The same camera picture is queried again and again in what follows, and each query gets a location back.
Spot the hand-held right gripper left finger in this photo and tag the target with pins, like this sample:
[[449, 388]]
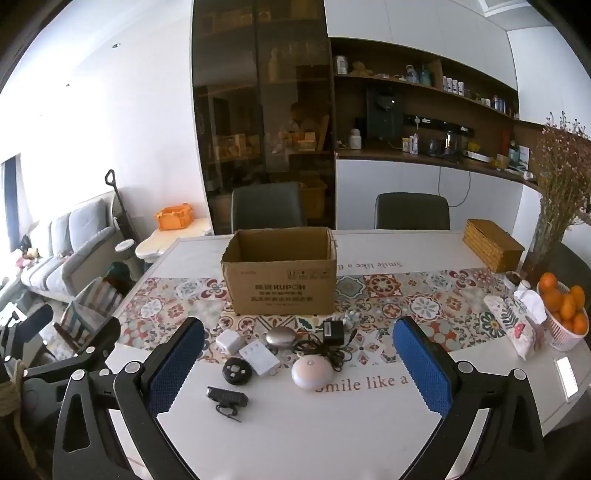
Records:
[[178, 364]]

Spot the orange plastic crate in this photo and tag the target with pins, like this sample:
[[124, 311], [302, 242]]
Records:
[[173, 218]]

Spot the grey dining chair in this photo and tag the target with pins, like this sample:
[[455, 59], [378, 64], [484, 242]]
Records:
[[268, 207], [411, 212]]

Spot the white jar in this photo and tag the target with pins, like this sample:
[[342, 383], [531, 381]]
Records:
[[354, 140]]

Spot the small white side table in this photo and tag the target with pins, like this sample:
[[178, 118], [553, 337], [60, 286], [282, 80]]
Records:
[[175, 240]]

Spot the pile of oranges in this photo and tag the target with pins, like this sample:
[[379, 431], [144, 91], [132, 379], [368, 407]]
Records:
[[549, 282]]

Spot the white fruit basket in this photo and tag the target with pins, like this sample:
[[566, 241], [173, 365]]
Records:
[[565, 340]]

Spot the pale pink round lamp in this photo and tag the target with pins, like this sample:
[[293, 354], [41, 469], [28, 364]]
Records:
[[309, 371]]

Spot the black round device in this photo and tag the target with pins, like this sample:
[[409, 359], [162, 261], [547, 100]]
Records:
[[237, 370]]

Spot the black upright vacuum cleaner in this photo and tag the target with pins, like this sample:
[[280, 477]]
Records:
[[122, 221]]

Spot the silver egg-shaped device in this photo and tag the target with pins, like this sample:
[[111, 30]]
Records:
[[280, 339]]

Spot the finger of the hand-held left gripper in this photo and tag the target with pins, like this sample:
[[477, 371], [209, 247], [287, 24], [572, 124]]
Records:
[[92, 350], [25, 327]]

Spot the striped wooden chair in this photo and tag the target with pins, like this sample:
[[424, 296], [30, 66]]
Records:
[[92, 300]]

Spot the dried flower bouquet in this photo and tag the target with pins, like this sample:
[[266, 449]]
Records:
[[561, 184]]

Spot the wooden wall shelf unit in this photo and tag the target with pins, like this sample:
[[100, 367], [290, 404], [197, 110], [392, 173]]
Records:
[[461, 108]]

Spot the white rectangular plug adapter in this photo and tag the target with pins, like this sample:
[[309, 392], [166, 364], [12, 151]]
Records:
[[258, 357]]

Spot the white flat glowing device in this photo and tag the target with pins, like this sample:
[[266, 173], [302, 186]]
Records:
[[565, 376]]

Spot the slatted wooden box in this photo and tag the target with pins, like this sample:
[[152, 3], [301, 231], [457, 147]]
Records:
[[489, 244]]

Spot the patterned tablecloth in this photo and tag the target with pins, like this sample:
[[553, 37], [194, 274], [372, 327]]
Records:
[[369, 295]]

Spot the dark glass vase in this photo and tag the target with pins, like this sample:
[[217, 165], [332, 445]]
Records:
[[538, 265]]

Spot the dark glass-door cabinet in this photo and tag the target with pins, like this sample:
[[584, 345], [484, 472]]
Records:
[[240, 115]]

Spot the dark green cushion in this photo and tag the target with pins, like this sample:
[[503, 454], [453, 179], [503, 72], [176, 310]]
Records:
[[117, 274]]

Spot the brown cardboard box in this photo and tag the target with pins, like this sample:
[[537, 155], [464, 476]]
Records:
[[277, 286]]

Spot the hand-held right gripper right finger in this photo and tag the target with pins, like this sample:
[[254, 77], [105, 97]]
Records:
[[427, 364]]

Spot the window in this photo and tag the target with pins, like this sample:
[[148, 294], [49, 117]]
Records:
[[9, 194]]

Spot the dark water dispenser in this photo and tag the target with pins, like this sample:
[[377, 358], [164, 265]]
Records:
[[383, 113]]

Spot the white cube charger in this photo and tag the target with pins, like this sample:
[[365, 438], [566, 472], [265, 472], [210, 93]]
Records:
[[230, 342]]

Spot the floral fabric tissue pouch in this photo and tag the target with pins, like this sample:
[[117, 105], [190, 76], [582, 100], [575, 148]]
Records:
[[508, 318]]

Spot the grey sofa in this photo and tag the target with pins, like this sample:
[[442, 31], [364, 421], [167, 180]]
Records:
[[69, 249]]

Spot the glass kettle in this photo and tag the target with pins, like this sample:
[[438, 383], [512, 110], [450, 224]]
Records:
[[451, 144]]

